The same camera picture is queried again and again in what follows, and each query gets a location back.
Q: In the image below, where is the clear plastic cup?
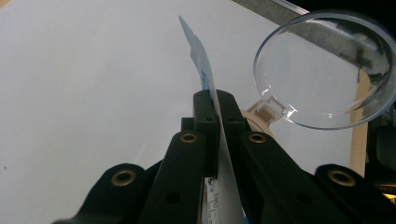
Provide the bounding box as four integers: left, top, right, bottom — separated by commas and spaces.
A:
241, 8, 396, 138

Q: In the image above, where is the white table mat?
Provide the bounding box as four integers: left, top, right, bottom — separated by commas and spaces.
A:
0, 0, 372, 224

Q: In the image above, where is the white printed stand-up pouch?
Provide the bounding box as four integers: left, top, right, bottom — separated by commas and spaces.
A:
178, 15, 248, 224

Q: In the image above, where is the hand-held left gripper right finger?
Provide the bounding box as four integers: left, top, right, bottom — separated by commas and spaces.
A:
216, 89, 252, 147

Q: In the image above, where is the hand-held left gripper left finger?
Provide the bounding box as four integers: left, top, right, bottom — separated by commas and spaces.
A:
181, 89, 220, 179

